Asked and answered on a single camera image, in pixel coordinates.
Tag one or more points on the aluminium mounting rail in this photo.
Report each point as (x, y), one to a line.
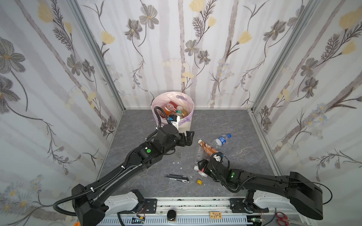
(195, 211)

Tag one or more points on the crushed red can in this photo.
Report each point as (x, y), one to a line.
(202, 173)

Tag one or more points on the cream ribbed trash bin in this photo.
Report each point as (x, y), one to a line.
(184, 125)

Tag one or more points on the blue-label water bottle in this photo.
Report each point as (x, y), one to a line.
(221, 140)

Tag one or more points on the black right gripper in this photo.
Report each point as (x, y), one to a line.
(203, 165)

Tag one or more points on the purple plastic bin liner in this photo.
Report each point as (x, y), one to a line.
(178, 104)

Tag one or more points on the copper Nescafe bottle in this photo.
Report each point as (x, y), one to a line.
(207, 148)

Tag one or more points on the clear ribbed bottle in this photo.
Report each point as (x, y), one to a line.
(200, 154)

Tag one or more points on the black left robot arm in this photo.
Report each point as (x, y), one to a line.
(88, 203)

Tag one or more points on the yellow red tea bottle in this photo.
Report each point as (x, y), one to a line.
(173, 104)

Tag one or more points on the red scissors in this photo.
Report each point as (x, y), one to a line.
(282, 219)

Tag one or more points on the copper coffee bottle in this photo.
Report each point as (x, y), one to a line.
(168, 109)

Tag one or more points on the black utility knife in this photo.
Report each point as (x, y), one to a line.
(180, 178)

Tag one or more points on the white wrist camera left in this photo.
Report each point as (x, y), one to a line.
(174, 120)

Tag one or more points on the yellow tag label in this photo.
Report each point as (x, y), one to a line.
(215, 215)

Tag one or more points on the black round knob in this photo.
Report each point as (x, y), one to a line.
(171, 215)

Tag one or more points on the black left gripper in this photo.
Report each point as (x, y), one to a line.
(184, 139)

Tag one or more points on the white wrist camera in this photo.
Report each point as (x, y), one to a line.
(174, 120)
(218, 157)

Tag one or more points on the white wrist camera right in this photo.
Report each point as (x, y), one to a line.
(218, 157)

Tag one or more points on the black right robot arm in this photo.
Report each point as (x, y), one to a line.
(303, 194)

